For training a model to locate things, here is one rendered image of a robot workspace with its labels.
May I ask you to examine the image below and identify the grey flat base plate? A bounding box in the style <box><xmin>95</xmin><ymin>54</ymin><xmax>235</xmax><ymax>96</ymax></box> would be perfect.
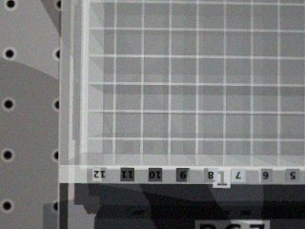
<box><xmin>0</xmin><ymin>0</ymin><xmax>61</xmax><ymax>229</ymax></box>

